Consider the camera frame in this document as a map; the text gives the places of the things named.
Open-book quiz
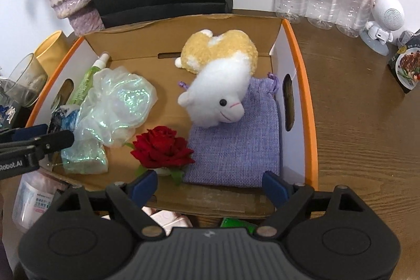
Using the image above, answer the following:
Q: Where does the red artificial rose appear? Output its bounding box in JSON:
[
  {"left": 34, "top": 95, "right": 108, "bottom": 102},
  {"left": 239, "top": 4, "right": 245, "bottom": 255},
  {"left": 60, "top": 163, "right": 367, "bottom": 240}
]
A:
[{"left": 125, "top": 126, "right": 195, "bottom": 186}]

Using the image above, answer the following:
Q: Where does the purple drawstring pouch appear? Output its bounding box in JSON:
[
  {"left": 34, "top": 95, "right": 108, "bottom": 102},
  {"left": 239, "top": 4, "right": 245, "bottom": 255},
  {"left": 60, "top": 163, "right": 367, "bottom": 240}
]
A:
[{"left": 183, "top": 73, "right": 281, "bottom": 188}]

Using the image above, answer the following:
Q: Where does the iridescent plastic bag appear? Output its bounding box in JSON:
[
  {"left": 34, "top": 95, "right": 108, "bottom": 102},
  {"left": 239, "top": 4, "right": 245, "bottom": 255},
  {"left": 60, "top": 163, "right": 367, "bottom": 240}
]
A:
[{"left": 61, "top": 67, "right": 157, "bottom": 174}]

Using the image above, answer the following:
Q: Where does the white pink label jar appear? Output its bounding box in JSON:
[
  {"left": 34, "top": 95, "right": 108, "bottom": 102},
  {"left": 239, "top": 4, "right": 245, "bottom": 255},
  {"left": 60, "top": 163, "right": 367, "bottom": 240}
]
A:
[{"left": 12, "top": 171, "right": 68, "bottom": 233}]

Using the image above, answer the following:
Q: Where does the clear glass cup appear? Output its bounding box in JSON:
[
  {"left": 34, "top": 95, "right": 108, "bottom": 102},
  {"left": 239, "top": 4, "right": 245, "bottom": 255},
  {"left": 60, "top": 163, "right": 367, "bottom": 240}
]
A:
[{"left": 1, "top": 53, "right": 48, "bottom": 107}]

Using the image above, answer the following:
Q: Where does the yellow ceramic mug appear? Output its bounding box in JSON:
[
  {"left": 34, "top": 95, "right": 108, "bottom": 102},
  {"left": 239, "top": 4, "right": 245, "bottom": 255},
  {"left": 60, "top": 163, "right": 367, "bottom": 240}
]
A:
[{"left": 34, "top": 30, "right": 70, "bottom": 77}]

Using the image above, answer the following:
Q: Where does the green spray bottle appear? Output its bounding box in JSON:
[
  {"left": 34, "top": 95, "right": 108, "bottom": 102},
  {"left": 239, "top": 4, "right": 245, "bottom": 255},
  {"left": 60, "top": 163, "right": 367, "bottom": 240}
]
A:
[{"left": 67, "top": 52, "right": 110, "bottom": 105}]

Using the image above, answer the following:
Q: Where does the orange cardboard storage box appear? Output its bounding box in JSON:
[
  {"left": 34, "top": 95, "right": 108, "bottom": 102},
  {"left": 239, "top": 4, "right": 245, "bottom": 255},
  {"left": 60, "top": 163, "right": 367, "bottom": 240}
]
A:
[{"left": 28, "top": 14, "right": 318, "bottom": 218}]

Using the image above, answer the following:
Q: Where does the white yellow plush toy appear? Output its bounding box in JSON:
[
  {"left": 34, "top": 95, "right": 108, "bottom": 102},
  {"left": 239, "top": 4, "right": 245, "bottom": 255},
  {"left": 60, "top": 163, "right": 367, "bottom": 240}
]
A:
[{"left": 174, "top": 29, "right": 258, "bottom": 129}]

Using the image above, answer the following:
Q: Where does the white robot figurine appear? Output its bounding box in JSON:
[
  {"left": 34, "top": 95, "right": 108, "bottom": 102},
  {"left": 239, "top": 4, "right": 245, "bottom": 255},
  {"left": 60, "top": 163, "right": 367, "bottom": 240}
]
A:
[{"left": 360, "top": 0, "right": 405, "bottom": 56}]

